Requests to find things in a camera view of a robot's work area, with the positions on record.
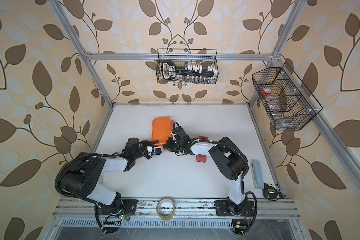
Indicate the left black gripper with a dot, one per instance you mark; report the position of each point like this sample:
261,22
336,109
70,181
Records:
148,143

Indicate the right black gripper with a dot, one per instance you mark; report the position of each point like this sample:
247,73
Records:
167,145

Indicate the yellow orange wrapping paper sheet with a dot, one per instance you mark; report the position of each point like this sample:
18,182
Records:
162,130

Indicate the red tape dispenser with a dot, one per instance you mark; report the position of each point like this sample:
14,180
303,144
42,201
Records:
201,157

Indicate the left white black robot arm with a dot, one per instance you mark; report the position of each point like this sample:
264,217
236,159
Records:
80,179

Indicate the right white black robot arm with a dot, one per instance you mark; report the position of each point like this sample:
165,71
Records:
232,164

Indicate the clear tape roll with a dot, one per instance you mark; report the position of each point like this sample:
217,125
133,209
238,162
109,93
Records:
166,209

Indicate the light blue phone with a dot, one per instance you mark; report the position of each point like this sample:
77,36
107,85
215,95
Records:
257,174

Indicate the black yellow tape measure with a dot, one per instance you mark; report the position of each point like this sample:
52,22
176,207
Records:
270,192

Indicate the black socket set rail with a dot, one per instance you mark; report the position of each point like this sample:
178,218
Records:
169,70

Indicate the back black wire basket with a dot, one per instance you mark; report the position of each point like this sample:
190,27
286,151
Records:
204,57

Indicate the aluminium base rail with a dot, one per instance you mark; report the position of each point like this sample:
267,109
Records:
185,208

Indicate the side black wire basket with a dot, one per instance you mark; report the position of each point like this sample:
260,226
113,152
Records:
291,105

